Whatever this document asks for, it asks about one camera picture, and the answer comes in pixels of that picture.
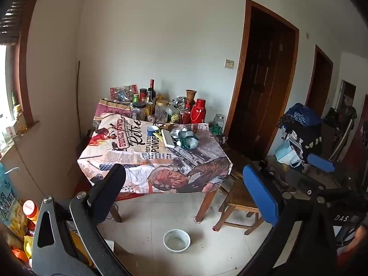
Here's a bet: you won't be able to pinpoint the dark wooden door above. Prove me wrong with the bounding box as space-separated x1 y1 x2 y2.
224 0 300 161

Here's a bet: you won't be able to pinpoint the white flat box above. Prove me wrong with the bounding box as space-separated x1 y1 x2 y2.
161 129 176 149

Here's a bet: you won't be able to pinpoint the wooden window frame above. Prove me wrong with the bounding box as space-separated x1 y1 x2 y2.
0 0 48 139

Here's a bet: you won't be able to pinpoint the teal crumpled plastic bag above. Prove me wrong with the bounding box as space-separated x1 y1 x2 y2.
176 131 200 150

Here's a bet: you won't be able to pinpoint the red sauce bottle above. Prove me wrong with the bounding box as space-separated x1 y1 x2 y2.
181 101 192 124

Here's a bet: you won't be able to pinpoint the bamboo window blind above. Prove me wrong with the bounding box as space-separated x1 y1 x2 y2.
0 0 34 45

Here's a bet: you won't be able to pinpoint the clear red snack bag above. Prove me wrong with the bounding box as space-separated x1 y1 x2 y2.
110 84 138 104

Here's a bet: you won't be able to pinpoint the orange lid jar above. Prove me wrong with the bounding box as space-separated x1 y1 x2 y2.
22 199 40 225

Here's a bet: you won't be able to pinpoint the black cloth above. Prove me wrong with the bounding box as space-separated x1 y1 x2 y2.
283 124 324 157

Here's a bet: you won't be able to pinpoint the pink woven sack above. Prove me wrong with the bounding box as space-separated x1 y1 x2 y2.
94 98 136 130

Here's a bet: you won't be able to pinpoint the printed tablecloth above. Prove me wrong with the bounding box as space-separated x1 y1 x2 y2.
77 112 233 194

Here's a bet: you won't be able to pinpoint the gold lid jar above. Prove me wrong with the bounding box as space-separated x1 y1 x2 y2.
155 100 170 124

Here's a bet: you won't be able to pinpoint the yellow oil bottle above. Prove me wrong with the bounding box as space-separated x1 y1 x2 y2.
14 105 28 133

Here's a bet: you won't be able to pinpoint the light blue plastic bag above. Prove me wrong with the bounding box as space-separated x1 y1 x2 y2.
274 138 303 169

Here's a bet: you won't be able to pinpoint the red thermos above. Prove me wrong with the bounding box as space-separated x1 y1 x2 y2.
190 98 207 125

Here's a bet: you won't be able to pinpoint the blue snack bag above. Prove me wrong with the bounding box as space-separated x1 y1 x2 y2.
0 163 27 236

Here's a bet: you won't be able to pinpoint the silver foil packets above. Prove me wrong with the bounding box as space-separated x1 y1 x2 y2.
169 96 186 113

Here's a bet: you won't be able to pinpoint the white bowl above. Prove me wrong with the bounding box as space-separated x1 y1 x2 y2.
163 229 191 254

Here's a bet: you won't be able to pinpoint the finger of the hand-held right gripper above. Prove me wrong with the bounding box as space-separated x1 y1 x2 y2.
253 161 327 199
308 154 363 188

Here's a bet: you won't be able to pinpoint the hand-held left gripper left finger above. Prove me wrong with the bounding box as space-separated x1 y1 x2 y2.
32 164 133 276

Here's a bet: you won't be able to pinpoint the narrow wooden door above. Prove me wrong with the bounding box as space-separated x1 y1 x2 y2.
305 44 334 118

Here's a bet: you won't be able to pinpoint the clear bottle yellow label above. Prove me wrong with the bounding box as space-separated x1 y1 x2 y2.
144 88 156 117

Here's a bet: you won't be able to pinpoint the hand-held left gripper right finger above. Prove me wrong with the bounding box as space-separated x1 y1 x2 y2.
239 165 337 276

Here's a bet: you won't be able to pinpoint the black lid jar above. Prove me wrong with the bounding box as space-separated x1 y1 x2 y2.
132 102 147 121

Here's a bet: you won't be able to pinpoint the wooden stool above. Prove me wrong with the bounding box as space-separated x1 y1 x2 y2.
213 175 265 235

